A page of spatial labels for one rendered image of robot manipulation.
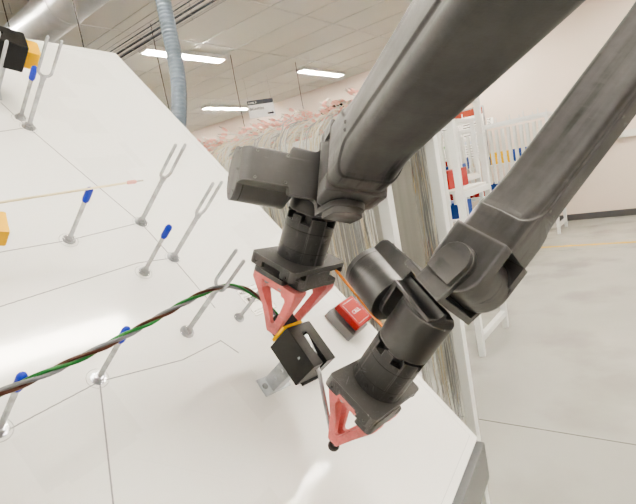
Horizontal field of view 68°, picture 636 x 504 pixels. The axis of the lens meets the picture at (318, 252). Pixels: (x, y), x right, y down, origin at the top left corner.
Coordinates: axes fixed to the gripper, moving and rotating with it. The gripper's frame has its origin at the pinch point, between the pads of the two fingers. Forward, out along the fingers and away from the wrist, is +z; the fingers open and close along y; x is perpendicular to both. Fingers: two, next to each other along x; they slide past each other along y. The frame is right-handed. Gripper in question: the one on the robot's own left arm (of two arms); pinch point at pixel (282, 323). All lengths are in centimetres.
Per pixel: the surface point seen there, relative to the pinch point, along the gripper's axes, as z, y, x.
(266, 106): 21, -584, -545
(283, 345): 1.1, 2.2, 2.5
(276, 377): 6.3, 1.1, 2.1
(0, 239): -6.1, 24.3, -17.9
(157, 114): -15, -15, -51
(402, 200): -3, -93, -31
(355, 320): 4.0, -18.5, 0.8
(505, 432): 98, -180, 20
